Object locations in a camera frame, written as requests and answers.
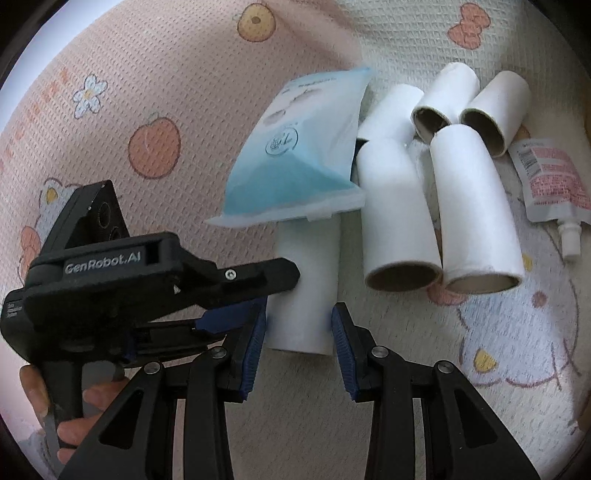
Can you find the white paper roll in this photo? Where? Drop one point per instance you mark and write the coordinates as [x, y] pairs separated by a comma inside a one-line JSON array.
[[397, 221], [455, 87], [392, 115], [501, 101], [304, 277], [471, 207]]

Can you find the blue face mask packet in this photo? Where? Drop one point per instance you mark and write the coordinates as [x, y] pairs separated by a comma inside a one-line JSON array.
[[295, 152]]

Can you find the person's left hand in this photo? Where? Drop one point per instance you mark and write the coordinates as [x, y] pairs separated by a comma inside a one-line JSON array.
[[34, 387]]

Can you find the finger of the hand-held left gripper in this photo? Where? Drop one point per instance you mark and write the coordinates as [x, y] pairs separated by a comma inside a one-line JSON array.
[[221, 321], [258, 279]]

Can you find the printed waffle blanket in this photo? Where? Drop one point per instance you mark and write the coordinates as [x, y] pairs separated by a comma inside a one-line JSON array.
[[161, 69]]

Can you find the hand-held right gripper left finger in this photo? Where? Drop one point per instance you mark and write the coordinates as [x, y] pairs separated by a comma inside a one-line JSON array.
[[251, 353]]

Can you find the pink white spout pouch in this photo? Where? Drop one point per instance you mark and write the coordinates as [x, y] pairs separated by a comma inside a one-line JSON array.
[[549, 175]]

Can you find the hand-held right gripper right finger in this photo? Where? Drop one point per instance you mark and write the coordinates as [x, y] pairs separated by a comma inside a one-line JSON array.
[[341, 350]]

